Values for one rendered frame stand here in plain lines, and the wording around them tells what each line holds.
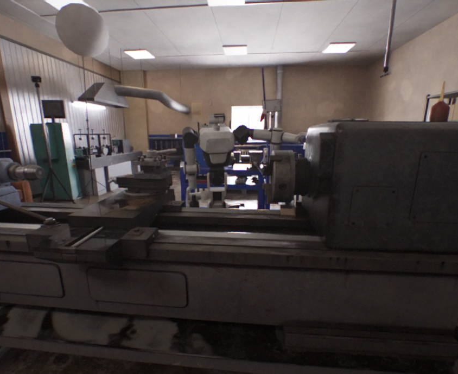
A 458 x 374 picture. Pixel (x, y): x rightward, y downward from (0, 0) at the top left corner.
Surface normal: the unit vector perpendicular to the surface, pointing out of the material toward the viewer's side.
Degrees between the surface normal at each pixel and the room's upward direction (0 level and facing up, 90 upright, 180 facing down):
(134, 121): 90
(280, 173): 76
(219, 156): 106
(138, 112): 90
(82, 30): 112
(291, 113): 90
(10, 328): 0
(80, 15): 94
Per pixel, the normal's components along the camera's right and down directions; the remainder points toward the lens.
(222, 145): 0.19, 0.48
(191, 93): -0.10, 0.22
